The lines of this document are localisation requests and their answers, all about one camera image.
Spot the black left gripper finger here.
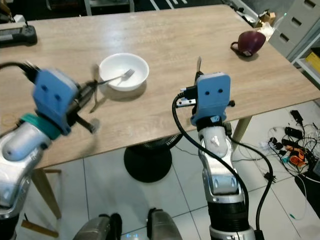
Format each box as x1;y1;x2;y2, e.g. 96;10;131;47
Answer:
90;64;104;113

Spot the silver metal utensil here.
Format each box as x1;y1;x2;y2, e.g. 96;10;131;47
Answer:
195;56;204;75

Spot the silver metal fork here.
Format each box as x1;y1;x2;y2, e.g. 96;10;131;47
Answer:
94;69;136;87

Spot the white bowl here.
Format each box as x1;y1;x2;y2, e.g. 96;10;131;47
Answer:
99;52;150;92

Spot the light wooden table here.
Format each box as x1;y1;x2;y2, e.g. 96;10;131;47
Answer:
0;4;320;238

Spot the dark purple mug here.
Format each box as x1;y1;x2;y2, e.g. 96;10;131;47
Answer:
231;30;267;57

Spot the black standing fan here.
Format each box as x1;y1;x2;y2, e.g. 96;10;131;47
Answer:
124;141;173;183

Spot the small yellow cardboard box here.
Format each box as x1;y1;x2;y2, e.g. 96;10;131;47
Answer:
255;11;277;28

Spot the orange green power strip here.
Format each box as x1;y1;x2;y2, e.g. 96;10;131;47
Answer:
282;147;306;163

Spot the grey robot left leg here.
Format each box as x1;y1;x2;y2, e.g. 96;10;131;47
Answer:
72;213;123;240

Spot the grey robot leg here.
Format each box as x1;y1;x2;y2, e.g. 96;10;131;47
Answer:
147;207;186;240
72;213;123;240

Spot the grey robot right leg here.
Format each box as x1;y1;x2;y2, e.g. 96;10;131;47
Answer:
147;207;186;240

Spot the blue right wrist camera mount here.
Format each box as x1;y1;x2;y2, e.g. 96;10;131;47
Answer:
195;72;232;123

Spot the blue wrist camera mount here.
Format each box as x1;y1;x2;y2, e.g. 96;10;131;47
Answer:
195;72;232;123
32;68;80;136

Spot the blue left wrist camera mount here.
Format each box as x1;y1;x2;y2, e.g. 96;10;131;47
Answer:
32;68;80;136

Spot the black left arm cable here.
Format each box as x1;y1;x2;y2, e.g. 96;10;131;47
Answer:
0;61;42;83

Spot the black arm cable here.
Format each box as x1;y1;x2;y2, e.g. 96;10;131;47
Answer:
172;87;276;240
0;61;42;83

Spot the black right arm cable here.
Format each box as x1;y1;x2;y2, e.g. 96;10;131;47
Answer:
172;87;276;240

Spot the tangle of floor cables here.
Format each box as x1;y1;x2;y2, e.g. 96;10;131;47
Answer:
267;107;320;176

